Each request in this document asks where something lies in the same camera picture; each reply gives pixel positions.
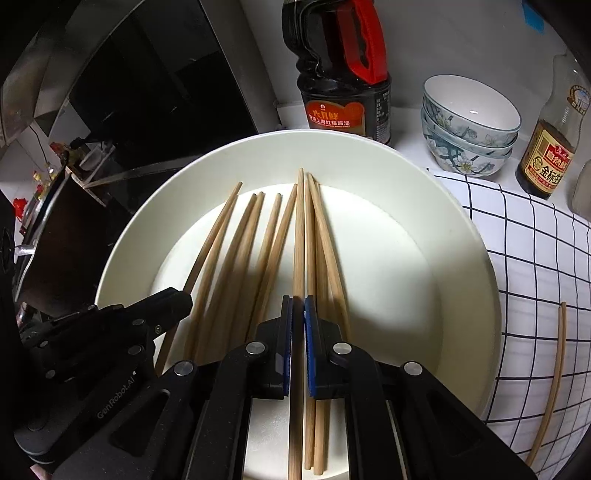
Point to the blue tape piece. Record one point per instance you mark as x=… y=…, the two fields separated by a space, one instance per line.
x=533 y=14

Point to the dark soy sauce jug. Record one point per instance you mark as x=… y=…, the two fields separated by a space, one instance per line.
x=341 y=115

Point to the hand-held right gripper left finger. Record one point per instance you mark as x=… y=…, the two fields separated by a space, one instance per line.
x=288 y=341

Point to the bunch of wooden chopsticks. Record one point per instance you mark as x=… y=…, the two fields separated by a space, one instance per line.
x=310 y=240

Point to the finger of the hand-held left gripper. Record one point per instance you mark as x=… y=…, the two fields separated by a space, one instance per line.
x=138 y=309

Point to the black glossy appliance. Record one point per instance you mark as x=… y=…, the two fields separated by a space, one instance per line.
x=161 y=83

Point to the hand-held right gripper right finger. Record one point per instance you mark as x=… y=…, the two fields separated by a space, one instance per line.
x=310 y=341

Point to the long bamboo chopstick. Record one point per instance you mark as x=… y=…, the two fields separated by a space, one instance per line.
x=300 y=240
x=559 y=360

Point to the white black checked cloth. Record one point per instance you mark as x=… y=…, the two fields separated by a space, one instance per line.
x=517 y=277

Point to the glass soy sauce bottle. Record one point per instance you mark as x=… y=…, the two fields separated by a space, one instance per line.
x=547 y=161

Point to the large white bowl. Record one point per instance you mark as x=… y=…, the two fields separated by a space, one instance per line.
x=415 y=258

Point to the floral ceramic bowl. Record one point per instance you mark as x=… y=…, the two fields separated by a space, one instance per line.
x=461 y=164
x=443 y=138
x=466 y=106

